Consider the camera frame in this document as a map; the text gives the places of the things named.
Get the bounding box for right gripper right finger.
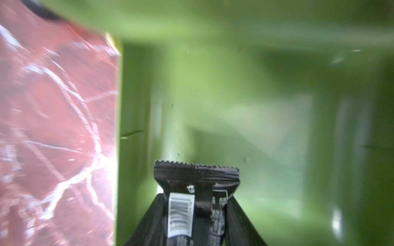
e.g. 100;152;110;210
224;197;268;246

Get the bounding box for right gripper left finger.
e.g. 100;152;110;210
124;194;166;246

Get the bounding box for green bottom drawer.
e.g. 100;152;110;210
43;1;394;246

